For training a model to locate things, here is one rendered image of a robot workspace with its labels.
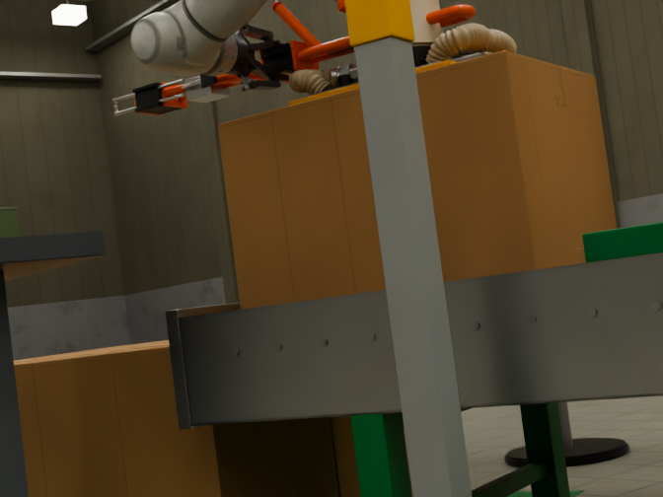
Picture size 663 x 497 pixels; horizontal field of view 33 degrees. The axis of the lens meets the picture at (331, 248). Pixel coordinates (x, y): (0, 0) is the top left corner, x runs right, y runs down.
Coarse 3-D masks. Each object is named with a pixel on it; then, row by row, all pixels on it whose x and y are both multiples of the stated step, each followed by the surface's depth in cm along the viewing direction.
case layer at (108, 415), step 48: (48, 384) 235; (96, 384) 227; (144, 384) 220; (48, 432) 235; (96, 432) 228; (144, 432) 221; (192, 432) 214; (240, 432) 218; (288, 432) 231; (336, 432) 245; (48, 480) 236; (96, 480) 228; (144, 480) 221; (192, 480) 214; (240, 480) 216; (288, 480) 228; (336, 480) 243
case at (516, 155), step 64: (512, 64) 178; (256, 128) 205; (320, 128) 197; (448, 128) 183; (512, 128) 176; (576, 128) 198; (256, 192) 205; (320, 192) 197; (448, 192) 183; (512, 192) 177; (576, 192) 194; (256, 256) 206; (320, 256) 198; (448, 256) 183; (512, 256) 177; (576, 256) 190
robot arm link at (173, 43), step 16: (160, 16) 188; (176, 16) 189; (144, 32) 188; (160, 32) 187; (176, 32) 188; (192, 32) 189; (144, 48) 188; (160, 48) 187; (176, 48) 188; (192, 48) 190; (208, 48) 192; (144, 64) 191; (160, 64) 190; (176, 64) 191; (192, 64) 194; (208, 64) 197
